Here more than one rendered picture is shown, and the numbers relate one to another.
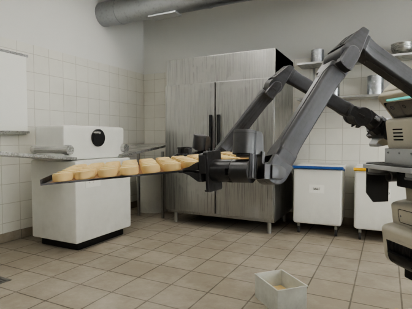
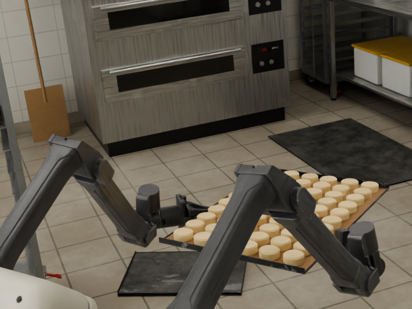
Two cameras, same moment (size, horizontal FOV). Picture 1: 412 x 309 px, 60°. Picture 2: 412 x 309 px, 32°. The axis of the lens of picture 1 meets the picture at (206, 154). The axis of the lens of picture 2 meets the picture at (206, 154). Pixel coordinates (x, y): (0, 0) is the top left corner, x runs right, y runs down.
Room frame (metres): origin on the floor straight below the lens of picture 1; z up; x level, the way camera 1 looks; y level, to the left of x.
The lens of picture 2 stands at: (2.23, -1.24, 1.86)
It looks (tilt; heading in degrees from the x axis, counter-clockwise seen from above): 21 degrees down; 135
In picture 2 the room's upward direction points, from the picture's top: 6 degrees counter-clockwise
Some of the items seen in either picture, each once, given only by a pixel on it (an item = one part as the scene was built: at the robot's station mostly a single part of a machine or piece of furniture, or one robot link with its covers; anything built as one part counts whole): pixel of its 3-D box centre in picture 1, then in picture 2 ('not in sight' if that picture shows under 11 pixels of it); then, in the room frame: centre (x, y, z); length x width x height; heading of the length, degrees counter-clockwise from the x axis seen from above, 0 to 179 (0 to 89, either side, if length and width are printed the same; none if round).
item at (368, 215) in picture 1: (381, 201); not in sight; (3.86, -1.91, 0.39); 0.64 x 0.54 x 0.77; 154
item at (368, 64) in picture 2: not in sight; (389, 59); (-0.58, 3.75, 0.36); 0.46 x 0.38 x 0.26; 61
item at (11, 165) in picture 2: not in sight; (7, 143); (-0.41, 0.24, 0.87); 0.64 x 0.03 x 0.03; 150
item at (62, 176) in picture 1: (62, 176); not in sight; (0.92, 0.37, 0.97); 0.05 x 0.05 x 0.02
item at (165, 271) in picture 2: not in sight; (184, 271); (-0.11, 0.89, 0.02); 0.60 x 0.40 x 0.03; 35
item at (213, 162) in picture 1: (221, 170); (172, 216); (0.89, -0.04, 0.99); 0.07 x 0.07 x 0.10; 57
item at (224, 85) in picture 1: (228, 142); not in sight; (4.54, -0.29, 1.03); 1.40 x 0.91 x 2.05; 63
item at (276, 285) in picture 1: (279, 291); not in sight; (2.28, -0.48, 0.08); 0.30 x 0.22 x 0.16; 20
